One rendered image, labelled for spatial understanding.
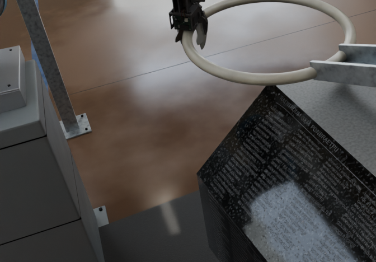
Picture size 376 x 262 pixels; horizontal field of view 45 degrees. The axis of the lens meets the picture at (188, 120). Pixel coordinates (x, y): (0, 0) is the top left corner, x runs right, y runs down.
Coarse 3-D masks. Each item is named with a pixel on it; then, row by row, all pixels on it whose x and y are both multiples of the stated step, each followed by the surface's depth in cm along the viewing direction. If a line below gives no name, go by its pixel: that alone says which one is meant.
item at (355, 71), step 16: (352, 48) 114; (368, 48) 110; (320, 64) 110; (336, 64) 106; (352, 64) 103; (368, 64) 100; (320, 80) 113; (336, 80) 108; (352, 80) 104; (368, 80) 101
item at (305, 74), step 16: (224, 0) 146; (240, 0) 147; (256, 0) 147; (272, 0) 147; (288, 0) 145; (304, 0) 142; (208, 16) 143; (336, 16) 133; (192, 32) 134; (352, 32) 124; (192, 48) 126; (208, 64) 119; (240, 80) 114; (256, 80) 113; (272, 80) 112; (288, 80) 112; (304, 80) 113
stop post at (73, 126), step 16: (16, 0) 217; (32, 0) 219; (32, 16) 223; (32, 32) 227; (48, 48) 235; (48, 64) 239; (48, 80) 244; (64, 96) 252; (64, 112) 258; (64, 128) 269; (80, 128) 267
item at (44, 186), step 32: (32, 64) 156; (32, 96) 139; (0, 128) 127; (32, 128) 129; (0, 160) 132; (32, 160) 135; (64, 160) 156; (0, 192) 138; (32, 192) 141; (64, 192) 145; (0, 224) 145; (32, 224) 149; (64, 224) 153; (96, 224) 200; (0, 256) 152; (32, 256) 157; (64, 256) 161; (96, 256) 167
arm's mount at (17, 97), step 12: (12, 48) 155; (0, 60) 148; (12, 60) 147; (24, 60) 157; (0, 72) 141; (12, 72) 140; (24, 72) 150; (0, 84) 134; (12, 84) 134; (24, 84) 143; (0, 96) 131; (12, 96) 132; (24, 96) 136; (0, 108) 133; (12, 108) 134
